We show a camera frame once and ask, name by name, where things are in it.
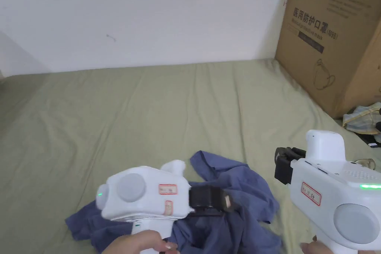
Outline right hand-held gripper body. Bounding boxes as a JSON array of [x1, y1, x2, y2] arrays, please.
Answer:
[[274, 130, 381, 254]]

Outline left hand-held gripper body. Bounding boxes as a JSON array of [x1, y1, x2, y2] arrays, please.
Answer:
[[95, 160, 224, 254]]

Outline dark blue shirt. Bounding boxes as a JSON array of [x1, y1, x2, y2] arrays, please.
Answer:
[[65, 150, 282, 254]]

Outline person's left hand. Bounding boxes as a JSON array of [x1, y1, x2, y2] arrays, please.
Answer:
[[105, 230, 179, 254]]

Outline person's right hand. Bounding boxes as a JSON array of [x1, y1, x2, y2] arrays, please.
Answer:
[[300, 235, 330, 254]]

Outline clear glasses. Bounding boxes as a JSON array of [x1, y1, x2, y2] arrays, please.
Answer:
[[355, 157, 381, 174]]

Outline black object with white tag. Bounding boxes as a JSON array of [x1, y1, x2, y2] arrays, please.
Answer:
[[361, 119, 381, 149]]

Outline striped pale bunched cloth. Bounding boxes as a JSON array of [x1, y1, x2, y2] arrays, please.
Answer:
[[342, 102, 381, 136]]

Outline bed with pale green sheet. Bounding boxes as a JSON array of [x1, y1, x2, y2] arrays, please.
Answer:
[[0, 57, 381, 254]]

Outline large brown cardboard carton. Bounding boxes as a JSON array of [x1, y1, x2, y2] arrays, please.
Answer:
[[274, 0, 381, 119]]

